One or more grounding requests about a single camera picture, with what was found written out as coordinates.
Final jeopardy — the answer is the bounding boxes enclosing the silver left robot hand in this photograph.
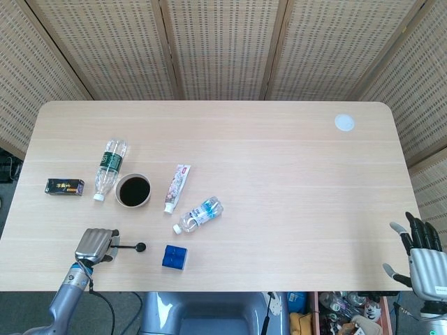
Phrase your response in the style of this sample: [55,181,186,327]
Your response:
[74,228,122,263]

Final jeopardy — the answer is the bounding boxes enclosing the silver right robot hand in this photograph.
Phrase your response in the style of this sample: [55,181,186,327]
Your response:
[382,211,447,297]

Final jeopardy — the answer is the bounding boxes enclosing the black plastic spoon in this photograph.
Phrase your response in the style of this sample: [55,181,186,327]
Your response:
[110,241,147,253]

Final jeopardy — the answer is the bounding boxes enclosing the beige bowl of dark liquid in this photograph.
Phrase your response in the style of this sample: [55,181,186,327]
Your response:
[115,172,153,208]

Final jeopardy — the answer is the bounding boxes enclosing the blue building block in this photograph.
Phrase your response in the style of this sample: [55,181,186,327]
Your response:
[161,244,189,271]

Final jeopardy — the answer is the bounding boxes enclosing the small black box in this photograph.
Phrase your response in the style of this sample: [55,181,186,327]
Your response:
[44,178,86,198]

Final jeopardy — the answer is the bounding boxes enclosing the clear bottle green label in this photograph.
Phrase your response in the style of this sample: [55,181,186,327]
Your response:
[92,139,128,202]

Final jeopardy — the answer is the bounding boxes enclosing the wooden crate of clutter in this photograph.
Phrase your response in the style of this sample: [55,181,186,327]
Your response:
[309,291,394,335]

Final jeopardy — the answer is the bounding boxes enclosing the floral toothpaste tube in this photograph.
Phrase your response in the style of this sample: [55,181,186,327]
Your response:
[163,164,192,214]

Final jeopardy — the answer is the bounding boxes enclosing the clear bottle blue white label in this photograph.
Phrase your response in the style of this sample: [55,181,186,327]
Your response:
[172,195,225,235]

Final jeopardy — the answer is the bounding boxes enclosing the grey robot torso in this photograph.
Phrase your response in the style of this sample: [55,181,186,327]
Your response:
[141,291,291,335]

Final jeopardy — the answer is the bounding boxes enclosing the white round grommet cover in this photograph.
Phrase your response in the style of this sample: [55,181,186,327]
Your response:
[334,114,357,132]

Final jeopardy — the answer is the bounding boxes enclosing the woven wooden folding screen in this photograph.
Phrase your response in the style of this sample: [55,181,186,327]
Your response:
[0,0,447,228]

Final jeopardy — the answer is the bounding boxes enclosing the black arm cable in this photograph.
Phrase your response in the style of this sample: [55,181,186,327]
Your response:
[87,278,117,335]

